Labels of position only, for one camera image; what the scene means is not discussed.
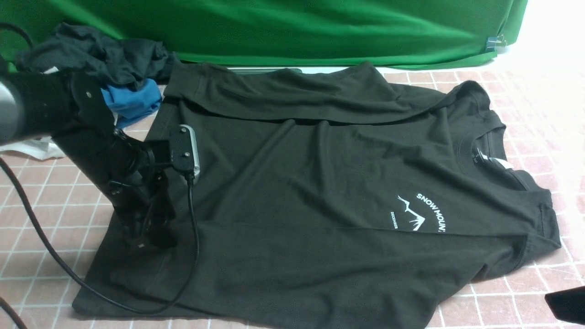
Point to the crumpled blue garment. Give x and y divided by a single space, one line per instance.
129 106

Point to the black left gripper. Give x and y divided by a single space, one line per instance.
139 190

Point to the green backdrop cloth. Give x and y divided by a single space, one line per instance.
401 34

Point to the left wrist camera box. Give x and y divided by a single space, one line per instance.
184 156

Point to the crumpled white garment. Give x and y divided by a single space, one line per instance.
32 145

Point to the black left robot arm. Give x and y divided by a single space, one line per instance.
69 108

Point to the crumpled black garment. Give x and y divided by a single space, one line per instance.
126 63

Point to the blue binder clip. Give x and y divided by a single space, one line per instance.
495 43

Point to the dark gray long-sleeve top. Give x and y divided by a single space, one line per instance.
341 201

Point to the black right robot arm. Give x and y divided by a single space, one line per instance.
568 305

